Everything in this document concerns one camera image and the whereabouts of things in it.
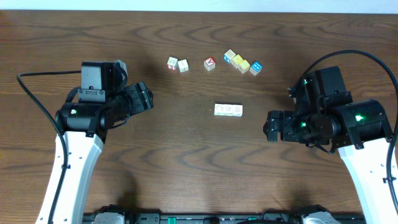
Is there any yellow wooden block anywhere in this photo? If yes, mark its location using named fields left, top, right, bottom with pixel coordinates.
left=238, top=60, right=251, bottom=73
left=231, top=54, right=244, bottom=68

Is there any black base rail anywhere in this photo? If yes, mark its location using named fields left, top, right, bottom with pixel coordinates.
left=82, top=205, right=366, bottom=224

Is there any blue topped block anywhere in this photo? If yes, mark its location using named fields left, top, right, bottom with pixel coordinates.
left=249, top=61, right=262, bottom=76

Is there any white wooden block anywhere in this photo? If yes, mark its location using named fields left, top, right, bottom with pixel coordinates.
left=178, top=59, right=189, bottom=72

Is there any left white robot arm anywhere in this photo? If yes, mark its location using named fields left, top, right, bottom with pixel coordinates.
left=37, top=60, right=154, bottom=223

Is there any red letter A block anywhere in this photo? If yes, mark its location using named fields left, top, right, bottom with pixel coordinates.
left=204, top=57, right=216, bottom=71

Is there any green Z white block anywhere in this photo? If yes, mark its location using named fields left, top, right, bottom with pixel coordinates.
left=214, top=104, right=224, bottom=116

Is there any white block red side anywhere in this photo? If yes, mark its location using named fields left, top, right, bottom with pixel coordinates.
left=167, top=57, right=178, bottom=70

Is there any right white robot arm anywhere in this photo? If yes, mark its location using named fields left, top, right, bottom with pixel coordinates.
left=264, top=67, right=397, bottom=223

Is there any blue edged white block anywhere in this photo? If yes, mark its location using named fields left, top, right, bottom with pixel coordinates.
left=223, top=49, right=236, bottom=63

